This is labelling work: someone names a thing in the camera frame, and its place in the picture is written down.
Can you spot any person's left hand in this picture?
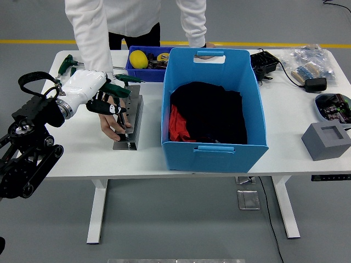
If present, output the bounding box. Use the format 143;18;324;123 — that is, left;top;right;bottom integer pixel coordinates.
195;41;217;60

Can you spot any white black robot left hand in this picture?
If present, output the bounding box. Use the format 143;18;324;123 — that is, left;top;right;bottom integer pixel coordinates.
60;70;127;116

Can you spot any person's right hand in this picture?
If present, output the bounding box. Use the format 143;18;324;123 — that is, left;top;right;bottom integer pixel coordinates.
98;111;132;142

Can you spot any grey metal tool rack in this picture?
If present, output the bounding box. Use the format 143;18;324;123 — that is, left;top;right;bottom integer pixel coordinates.
112;84;144;151

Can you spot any large green T-handle wrench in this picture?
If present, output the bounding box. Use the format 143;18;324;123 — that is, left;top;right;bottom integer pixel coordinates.
100;83;132;139

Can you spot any large blue folding box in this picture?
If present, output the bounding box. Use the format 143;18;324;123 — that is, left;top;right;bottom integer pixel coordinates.
161;47;269;174

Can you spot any black charger tray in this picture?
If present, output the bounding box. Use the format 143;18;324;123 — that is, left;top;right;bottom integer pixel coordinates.
250;48;280;82

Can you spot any dark small parts pile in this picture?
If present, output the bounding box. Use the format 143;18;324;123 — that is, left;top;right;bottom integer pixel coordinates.
146;52;168;70

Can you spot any small blue plastic bin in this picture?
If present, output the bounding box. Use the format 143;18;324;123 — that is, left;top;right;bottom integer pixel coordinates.
125;45;175;83

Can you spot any yellow lemon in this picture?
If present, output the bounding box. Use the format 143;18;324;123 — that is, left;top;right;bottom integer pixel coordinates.
128;49;149;69

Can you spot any red cloth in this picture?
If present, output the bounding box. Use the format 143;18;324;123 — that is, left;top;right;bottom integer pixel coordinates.
168;104;197;143

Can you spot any black cloth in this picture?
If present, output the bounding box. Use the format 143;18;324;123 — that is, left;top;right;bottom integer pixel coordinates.
169;81;248;145

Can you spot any person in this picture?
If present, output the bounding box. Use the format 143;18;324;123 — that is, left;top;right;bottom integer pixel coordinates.
65;0;217;142

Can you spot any white table leg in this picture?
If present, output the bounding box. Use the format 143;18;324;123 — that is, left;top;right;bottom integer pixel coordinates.
86;179;108;244
271;176;301;239

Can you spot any beige resistor strip bundle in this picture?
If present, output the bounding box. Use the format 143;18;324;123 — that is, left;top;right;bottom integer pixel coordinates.
291;62;321;85

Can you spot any clear plastic parts bag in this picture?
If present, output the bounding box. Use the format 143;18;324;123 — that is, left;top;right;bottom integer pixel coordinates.
279;44;337;87

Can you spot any black power adapter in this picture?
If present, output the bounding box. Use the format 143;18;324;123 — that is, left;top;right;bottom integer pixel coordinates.
304;77;327;93

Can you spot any pale blue oval tray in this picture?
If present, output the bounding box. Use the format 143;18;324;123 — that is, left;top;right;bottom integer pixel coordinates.
314;93;351;124

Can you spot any small metal floor plate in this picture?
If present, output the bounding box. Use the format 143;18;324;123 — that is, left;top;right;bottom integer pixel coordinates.
235;176;256;185

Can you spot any electronic parts pile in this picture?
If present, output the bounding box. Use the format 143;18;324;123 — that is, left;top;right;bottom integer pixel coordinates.
316;94;351;123

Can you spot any grey foam block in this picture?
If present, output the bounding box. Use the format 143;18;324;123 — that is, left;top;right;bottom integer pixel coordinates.
301;122;351;162

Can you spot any square metal floor plate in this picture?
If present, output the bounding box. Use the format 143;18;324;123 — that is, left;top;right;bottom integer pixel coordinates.
236;190;261;210

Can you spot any black table control panel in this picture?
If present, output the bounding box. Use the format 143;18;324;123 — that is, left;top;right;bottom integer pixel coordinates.
310;174;351;182

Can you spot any long-shaft green T-handle wrench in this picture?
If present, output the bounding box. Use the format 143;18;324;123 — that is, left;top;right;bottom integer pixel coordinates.
57;54;127;77

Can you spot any black adapter cable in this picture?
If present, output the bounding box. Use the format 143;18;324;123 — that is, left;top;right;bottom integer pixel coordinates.
278;60;307;88

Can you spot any thin black floor cable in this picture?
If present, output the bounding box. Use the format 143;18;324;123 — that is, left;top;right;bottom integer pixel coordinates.
322;0;351;14

